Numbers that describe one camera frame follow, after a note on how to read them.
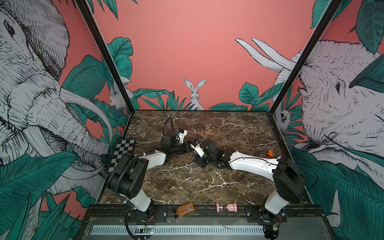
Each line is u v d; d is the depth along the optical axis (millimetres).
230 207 743
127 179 457
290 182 446
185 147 797
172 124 837
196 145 743
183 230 702
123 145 954
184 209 726
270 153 954
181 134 846
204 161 739
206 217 750
